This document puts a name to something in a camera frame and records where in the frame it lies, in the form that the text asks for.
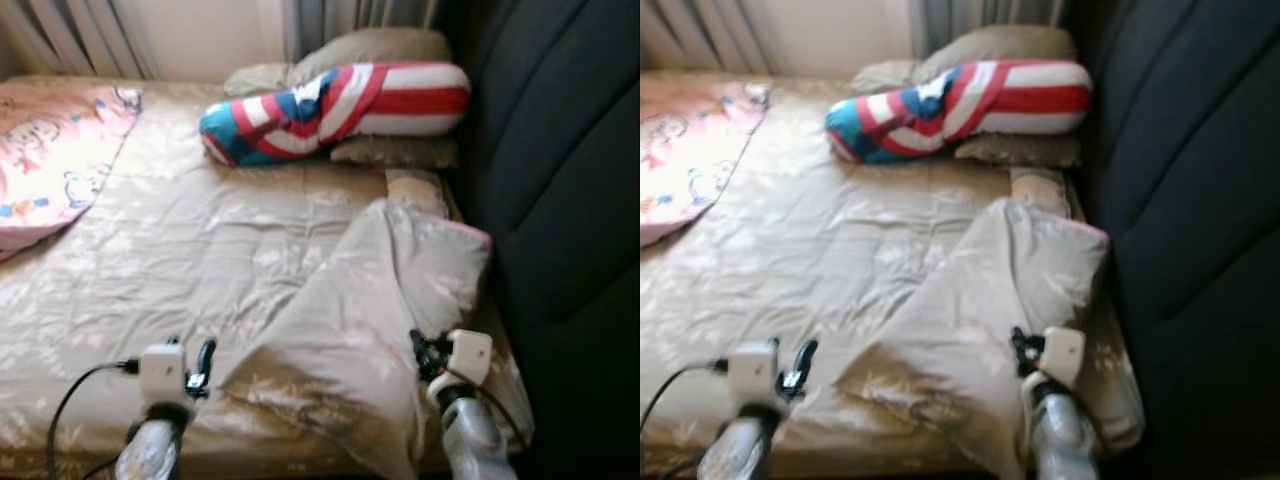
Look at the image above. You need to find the beige floral bedspread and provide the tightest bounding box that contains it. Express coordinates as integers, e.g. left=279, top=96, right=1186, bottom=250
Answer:
left=640, top=70, right=1146, bottom=480
left=0, top=75, right=536, bottom=480

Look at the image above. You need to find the beige floral pillow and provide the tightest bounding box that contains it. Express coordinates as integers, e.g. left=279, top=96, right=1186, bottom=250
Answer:
left=225, top=63, right=461, bottom=171
left=850, top=60, right=1083, bottom=169

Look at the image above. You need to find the black fabric office chair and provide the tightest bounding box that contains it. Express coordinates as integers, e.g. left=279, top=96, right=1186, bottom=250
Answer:
left=1065, top=0, right=1280, bottom=480
left=440, top=0, right=641, bottom=480

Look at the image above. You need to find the pink cartoon print blanket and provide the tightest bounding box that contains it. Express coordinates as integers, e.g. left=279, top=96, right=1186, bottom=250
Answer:
left=0, top=82, right=143, bottom=263
left=640, top=80, right=771, bottom=248

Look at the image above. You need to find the red white blue shield pillow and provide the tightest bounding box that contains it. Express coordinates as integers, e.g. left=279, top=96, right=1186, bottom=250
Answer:
left=198, top=62, right=471, bottom=167
left=825, top=58, right=1093, bottom=166

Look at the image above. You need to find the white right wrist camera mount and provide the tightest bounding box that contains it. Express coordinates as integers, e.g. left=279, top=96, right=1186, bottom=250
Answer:
left=443, top=329, right=493, bottom=386
left=1040, top=326, right=1086, bottom=389

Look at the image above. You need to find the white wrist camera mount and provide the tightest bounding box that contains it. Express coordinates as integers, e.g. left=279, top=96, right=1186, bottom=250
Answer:
left=1040, top=326, right=1086, bottom=389
left=138, top=343, right=189, bottom=408
left=727, top=343, right=781, bottom=411
left=443, top=329, right=493, bottom=386

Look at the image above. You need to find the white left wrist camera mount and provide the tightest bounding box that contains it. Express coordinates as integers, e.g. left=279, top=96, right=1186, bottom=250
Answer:
left=138, top=343, right=189, bottom=408
left=727, top=343, right=781, bottom=411

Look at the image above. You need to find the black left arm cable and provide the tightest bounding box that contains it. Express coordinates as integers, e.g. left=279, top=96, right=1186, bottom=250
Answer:
left=640, top=358, right=731, bottom=480
left=45, top=358, right=141, bottom=480

